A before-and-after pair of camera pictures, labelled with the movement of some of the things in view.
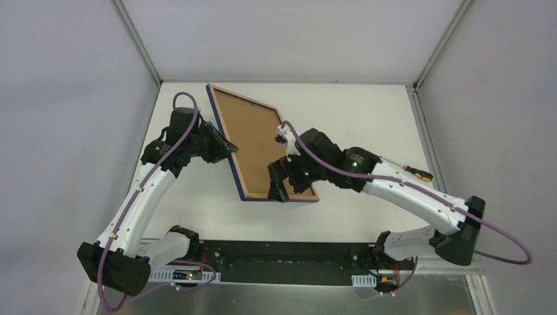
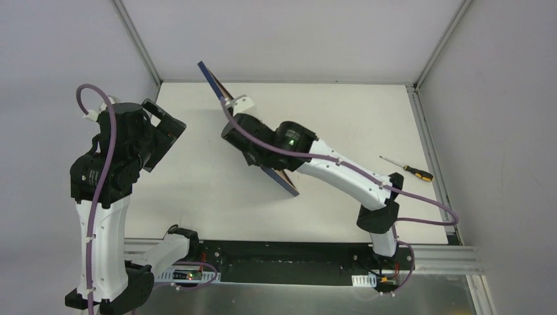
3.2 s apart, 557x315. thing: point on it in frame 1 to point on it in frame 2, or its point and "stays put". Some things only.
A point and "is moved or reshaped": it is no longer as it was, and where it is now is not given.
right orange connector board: x=384 y=280 stays put
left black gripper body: x=213 y=143 to x=163 y=136
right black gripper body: x=284 y=174 to x=237 y=134
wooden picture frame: x=251 y=127 is moved or reshaped
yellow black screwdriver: x=416 y=172 stays put
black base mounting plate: x=295 y=263 stays put
